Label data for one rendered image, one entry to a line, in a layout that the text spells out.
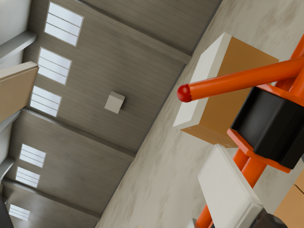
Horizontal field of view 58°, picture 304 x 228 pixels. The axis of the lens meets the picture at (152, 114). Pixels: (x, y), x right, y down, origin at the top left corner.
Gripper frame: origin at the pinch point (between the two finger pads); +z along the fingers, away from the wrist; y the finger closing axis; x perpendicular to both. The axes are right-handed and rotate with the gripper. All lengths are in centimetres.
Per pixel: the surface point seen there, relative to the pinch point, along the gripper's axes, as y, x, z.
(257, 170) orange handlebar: 17.8, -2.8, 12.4
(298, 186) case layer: 90, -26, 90
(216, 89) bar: 9.2, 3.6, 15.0
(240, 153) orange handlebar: 17.2, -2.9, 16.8
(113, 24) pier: -94, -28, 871
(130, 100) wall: 55, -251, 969
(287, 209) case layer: 90, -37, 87
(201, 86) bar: 7.5, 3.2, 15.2
